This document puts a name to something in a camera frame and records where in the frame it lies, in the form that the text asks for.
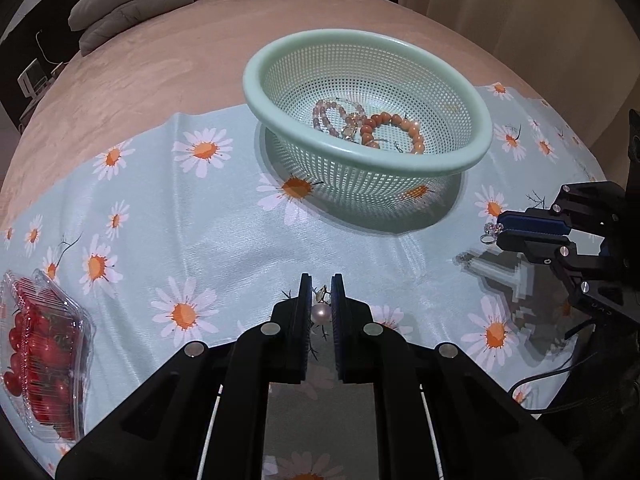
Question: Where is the pink bead bracelet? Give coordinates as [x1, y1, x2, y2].
[311, 98, 366, 136]

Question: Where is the thin silver necklace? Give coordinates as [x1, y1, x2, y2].
[372, 135, 407, 155]

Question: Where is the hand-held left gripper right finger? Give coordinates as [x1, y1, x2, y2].
[330, 273, 583, 480]

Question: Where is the pearl earring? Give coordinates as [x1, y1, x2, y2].
[310, 285, 332, 326]

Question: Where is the white charging cable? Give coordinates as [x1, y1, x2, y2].
[35, 30, 68, 68]

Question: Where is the black headboard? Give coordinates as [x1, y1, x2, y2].
[0, 0, 101, 46]

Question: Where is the green plastic mesh basket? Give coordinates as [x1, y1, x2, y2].
[243, 29, 493, 227]

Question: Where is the cream curtain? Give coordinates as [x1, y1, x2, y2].
[397, 0, 640, 181]

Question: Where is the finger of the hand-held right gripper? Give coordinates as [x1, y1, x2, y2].
[495, 232, 621, 306]
[497, 182, 626, 235]

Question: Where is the blue daisy print cloth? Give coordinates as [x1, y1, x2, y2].
[0, 81, 621, 480]

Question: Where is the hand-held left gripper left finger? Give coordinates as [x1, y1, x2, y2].
[55, 273, 313, 480]

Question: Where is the beige bedspread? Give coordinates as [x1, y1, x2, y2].
[0, 0, 596, 241]

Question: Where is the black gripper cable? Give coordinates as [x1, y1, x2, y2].
[507, 322, 601, 416]

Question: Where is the white bedside appliance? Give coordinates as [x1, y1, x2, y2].
[17, 58, 56, 98]

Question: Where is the clear box of cherry tomatoes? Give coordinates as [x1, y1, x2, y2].
[0, 269, 97, 445]

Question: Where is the orange bead bracelet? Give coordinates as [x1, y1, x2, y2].
[359, 111, 426, 156]

